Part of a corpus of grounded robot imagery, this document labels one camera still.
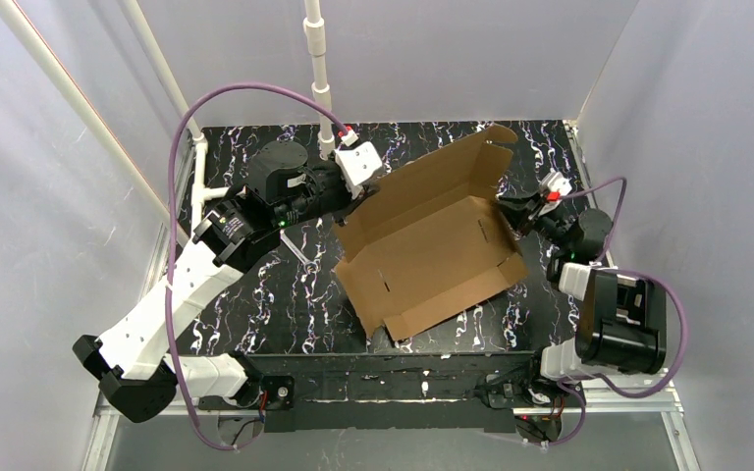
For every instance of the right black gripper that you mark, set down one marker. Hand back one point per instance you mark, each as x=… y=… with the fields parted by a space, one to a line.
x=519 y=212

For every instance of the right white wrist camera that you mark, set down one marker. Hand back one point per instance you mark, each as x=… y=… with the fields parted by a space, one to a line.
x=553 y=188

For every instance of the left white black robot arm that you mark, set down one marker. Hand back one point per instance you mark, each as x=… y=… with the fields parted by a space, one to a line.
x=136 y=363

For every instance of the white pvc pipe frame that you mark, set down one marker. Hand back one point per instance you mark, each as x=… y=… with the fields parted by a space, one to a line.
x=61 y=192

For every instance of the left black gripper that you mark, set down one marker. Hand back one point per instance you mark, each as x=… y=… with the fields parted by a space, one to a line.
x=346 y=202

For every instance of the brown cardboard box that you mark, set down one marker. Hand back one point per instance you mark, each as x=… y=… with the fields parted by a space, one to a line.
x=432 y=241

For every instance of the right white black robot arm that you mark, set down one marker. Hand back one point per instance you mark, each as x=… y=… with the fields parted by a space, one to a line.
x=622 y=323

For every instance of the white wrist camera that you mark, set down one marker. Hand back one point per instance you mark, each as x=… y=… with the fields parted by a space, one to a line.
x=360 y=166
x=553 y=188

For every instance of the aluminium rail base frame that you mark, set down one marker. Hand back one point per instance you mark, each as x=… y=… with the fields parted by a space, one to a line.
x=388 y=391

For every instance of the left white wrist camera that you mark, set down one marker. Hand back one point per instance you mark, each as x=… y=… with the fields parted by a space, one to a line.
x=360 y=166

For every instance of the silver wrench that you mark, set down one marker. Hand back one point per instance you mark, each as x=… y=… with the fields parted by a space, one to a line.
x=296 y=251

